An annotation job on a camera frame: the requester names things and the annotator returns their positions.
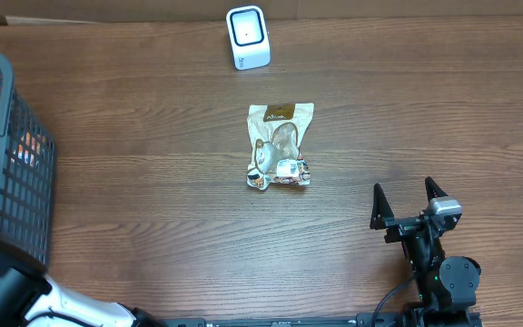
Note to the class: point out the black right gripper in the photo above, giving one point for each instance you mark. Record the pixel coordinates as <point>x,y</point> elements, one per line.
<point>400,226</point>

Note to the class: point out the beige snack bag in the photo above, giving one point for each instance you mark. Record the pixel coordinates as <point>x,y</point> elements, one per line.
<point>276,132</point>

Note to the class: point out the orange Kleenex tissue pack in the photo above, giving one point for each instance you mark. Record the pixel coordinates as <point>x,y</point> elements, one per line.
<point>30,149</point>

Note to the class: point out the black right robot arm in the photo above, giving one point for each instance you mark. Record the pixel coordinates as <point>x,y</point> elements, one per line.
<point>446,285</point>

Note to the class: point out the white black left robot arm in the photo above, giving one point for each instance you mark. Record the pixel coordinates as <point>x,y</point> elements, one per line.
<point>30,297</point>

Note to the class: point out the white barcode scanner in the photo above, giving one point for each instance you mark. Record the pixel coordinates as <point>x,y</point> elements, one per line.
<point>249,38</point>

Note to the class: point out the grey plastic mesh basket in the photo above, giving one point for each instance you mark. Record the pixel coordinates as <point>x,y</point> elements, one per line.
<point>26,193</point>

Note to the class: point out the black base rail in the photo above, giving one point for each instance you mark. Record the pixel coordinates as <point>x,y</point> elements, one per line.
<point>363,319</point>

